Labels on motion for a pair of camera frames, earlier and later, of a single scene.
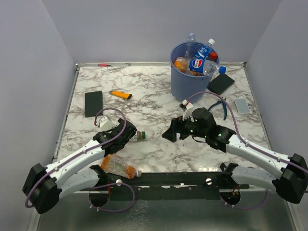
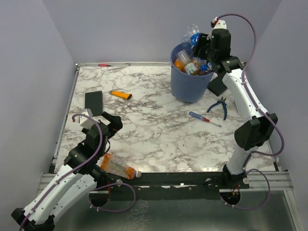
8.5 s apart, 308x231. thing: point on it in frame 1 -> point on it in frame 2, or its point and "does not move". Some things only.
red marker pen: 104,65 does not move
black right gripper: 177,126 -> 202,40
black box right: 220,83 does not move
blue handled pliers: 224,106 does not move
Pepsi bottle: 206,67 -> 190,39
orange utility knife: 121,95 does not move
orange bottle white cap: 114,163 does not move
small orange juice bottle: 181,64 -> 197,65
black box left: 93,103 does not move
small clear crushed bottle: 191,40 -> 186,38
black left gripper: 126,141 -> 115,123
